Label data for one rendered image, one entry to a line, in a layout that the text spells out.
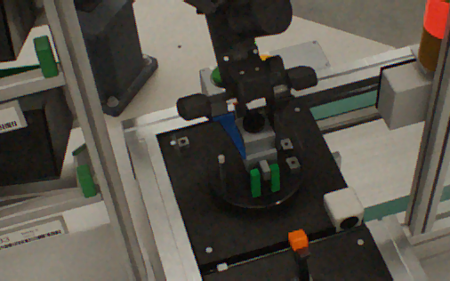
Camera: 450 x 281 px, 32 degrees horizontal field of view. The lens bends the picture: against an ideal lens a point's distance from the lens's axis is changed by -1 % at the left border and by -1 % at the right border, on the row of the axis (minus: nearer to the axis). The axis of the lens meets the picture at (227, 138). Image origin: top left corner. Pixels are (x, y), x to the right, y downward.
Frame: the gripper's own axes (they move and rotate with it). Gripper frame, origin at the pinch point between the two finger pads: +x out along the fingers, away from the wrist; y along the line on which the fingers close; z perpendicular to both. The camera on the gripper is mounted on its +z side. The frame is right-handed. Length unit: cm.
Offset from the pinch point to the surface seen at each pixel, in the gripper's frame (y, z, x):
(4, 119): -26.7, 39.7, -13.1
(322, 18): 64, -167, -3
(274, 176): 1.1, -0.3, 7.0
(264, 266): -3.8, 3.3, 17.7
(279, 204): 1.1, -1.7, 11.3
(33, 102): -26.7, 8.2, -11.8
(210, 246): -9.9, -0.8, 14.1
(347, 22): 71, -163, 0
